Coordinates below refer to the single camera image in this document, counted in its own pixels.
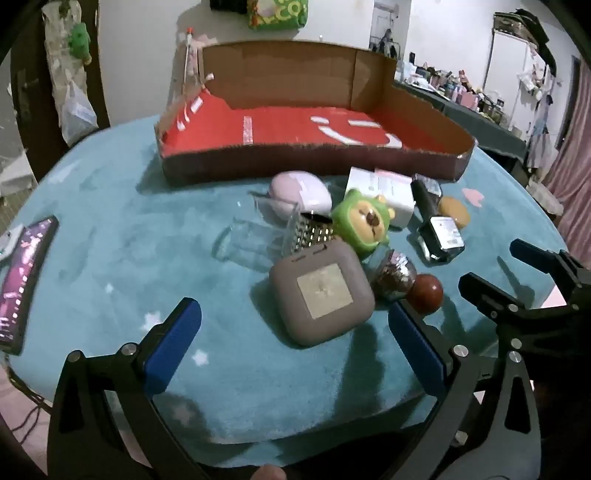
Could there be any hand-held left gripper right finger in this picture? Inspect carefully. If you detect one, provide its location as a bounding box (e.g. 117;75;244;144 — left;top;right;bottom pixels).
388;302;543;480

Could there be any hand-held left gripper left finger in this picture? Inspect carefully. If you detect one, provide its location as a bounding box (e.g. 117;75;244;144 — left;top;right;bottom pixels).
48;298;204;480

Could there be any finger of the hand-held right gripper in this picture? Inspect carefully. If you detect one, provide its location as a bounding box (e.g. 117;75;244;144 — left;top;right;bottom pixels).
458;272;591;365
510;239;591;303

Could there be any brown wooden ball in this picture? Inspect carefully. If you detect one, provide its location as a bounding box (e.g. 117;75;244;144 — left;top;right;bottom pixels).
405;274;445;317

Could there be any black nail polish bottle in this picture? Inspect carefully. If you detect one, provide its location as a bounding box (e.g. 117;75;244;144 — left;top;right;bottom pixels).
410;174;466;265

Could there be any glitter clear jar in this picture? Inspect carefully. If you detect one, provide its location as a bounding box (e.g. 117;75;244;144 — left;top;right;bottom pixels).
369;248;419;303

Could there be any orange round puck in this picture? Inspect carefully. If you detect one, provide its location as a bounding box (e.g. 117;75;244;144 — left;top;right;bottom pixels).
438;196;472;228

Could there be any grey square case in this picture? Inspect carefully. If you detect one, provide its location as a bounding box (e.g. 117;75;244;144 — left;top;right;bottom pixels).
269;240;376;348

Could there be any clear glass cup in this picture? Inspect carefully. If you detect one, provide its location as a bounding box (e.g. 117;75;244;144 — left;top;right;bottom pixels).
213;194;301;273

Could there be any green bear toy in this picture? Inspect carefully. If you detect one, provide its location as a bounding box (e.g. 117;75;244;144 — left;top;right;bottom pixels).
331;188;397;259

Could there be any perforated metal cylinder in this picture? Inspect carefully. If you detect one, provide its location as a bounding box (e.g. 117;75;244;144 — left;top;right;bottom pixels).
283;210;335;254

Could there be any pink oval case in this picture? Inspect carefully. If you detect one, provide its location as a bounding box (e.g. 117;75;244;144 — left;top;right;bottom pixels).
269;171;333;225

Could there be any cardboard box with red bottom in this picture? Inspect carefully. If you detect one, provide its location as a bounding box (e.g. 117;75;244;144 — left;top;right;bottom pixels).
154;41;478;188

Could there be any cushioned stool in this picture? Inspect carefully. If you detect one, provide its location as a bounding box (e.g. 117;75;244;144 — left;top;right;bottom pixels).
526;180;566;215

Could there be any pink curtain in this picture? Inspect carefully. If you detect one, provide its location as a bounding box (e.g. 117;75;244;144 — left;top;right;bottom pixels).
540;55;591;259

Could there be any dark cloth covered table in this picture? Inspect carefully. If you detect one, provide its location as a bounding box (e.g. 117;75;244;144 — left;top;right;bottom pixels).
394;80;529;162

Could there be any teal star-print mat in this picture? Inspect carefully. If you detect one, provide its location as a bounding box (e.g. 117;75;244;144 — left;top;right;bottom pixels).
7;115;568;444

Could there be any black smartphone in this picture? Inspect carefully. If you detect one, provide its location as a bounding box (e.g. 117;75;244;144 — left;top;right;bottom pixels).
0;216;60;356

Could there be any group of cosmetic bottles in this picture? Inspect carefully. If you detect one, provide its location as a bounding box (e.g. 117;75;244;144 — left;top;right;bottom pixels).
397;60;522;134

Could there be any white metal rack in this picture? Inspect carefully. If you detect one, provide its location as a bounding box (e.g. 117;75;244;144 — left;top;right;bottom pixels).
485;11;555;130

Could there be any clear plastic bag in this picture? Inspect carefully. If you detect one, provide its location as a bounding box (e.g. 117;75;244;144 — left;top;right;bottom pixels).
60;83;99;146

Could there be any pink pig plush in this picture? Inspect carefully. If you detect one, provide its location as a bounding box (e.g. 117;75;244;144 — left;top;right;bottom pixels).
189;39;205;84

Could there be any dark brown door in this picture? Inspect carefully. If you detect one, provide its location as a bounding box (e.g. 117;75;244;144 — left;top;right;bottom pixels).
9;0;112;153

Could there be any clear hanging organiser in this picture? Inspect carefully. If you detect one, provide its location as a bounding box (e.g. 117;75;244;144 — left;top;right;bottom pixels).
41;0;77;116

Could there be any green frog plush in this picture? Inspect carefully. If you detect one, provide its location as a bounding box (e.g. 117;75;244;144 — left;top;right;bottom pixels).
68;22;93;63

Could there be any green tote bag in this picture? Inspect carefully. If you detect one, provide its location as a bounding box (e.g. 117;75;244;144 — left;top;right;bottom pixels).
247;0;309;31

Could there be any wall mirror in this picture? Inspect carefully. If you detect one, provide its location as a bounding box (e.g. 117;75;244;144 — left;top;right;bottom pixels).
369;0;411;61

